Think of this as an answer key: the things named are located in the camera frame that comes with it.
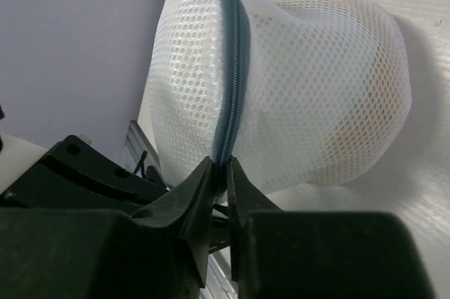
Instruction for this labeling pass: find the aluminium frame rail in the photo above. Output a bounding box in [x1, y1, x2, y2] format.
[120, 120, 238, 298]

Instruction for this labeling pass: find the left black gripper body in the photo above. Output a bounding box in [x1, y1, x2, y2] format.
[1, 135, 167, 210]

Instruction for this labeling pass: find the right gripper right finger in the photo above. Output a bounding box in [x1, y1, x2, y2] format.
[226, 157, 281, 283]

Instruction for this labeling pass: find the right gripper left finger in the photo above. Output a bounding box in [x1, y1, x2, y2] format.
[131, 157, 215, 287]

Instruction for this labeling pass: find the white mesh laundry bag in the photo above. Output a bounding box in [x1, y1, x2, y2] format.
[148, 0, 411, 193]

